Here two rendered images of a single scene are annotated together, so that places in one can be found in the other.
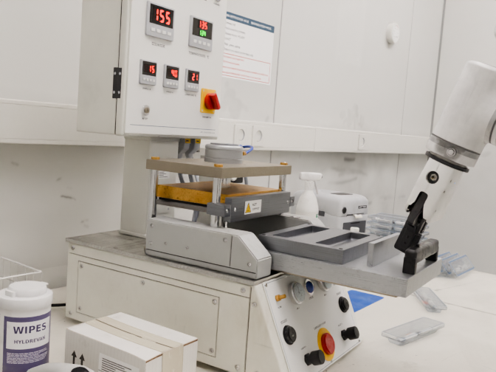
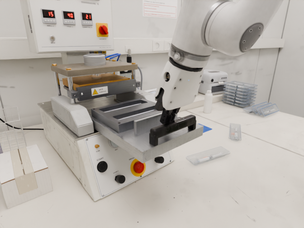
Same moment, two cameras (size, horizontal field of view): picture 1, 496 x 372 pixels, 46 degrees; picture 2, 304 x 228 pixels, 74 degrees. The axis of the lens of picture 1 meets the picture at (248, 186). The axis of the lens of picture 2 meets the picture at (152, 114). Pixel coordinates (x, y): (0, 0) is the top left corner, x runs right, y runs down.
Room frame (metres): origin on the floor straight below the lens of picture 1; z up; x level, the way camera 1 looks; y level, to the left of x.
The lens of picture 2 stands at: (0.52, -0.40, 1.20)
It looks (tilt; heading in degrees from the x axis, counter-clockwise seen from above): 20 degrees down; 18
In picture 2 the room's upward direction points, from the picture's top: straight up
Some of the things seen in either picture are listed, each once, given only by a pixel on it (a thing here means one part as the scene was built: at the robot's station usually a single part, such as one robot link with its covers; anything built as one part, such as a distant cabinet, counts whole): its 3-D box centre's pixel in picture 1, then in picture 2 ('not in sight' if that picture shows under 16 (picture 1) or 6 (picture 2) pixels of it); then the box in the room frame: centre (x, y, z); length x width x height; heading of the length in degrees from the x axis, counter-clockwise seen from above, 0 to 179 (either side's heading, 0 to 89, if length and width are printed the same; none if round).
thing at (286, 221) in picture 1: (282, 229); (137, 99); (1.28, -0.08, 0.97); 0.26 x 0.05 x 0.07; 59
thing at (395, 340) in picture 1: (413, 331); (208, 156); (1.26, -0.39, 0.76); 0.18 x 0.06 x 0.02; 135
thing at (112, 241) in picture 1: (204, 246); (95, 108); (1.22, 0.08, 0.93); 0.46 x 0.35 x 0.01; 59
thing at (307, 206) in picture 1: (308, 207); not in sight; (2.06, -0.22, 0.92); 0.09 x 0.08 x 0.25; 103
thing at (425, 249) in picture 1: (421, 255); (174, 128); (0.98, -0.31, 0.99); 0.15 x 0.02 x 0.04; 149
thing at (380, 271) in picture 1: (345, 252); (141, 120); (1.05, -0.19, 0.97); 0.30 x 0.22 x 0.08; 59
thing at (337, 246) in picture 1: (322, 241); (132, 112); (1.08, -0.15, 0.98); 0.20 x 0.17 x 0.03; 149
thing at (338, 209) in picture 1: (329, 213); (208, 81); (2.22, -0.32, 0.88); 0.25 x 0.20 x 0.17; 47
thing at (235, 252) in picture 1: (206, 245); (70, 113); (1.05, 0.07, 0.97); 0.25 x 0.05 x 0.07; 59
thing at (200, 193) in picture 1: (224, 183); (98, 76); (1.21, 0.05, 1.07); 0.22 x 0.17 x 0.10; 149
